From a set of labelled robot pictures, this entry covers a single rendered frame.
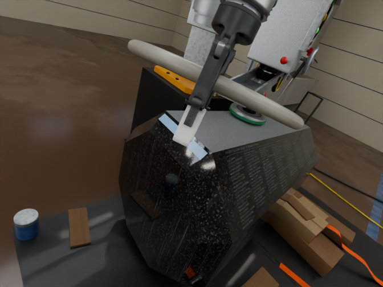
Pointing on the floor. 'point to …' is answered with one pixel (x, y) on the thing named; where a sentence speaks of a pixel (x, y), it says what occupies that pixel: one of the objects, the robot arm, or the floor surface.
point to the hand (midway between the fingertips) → (189, 124)
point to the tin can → (26, 224)
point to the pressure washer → (314, 109)
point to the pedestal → (164, 98)
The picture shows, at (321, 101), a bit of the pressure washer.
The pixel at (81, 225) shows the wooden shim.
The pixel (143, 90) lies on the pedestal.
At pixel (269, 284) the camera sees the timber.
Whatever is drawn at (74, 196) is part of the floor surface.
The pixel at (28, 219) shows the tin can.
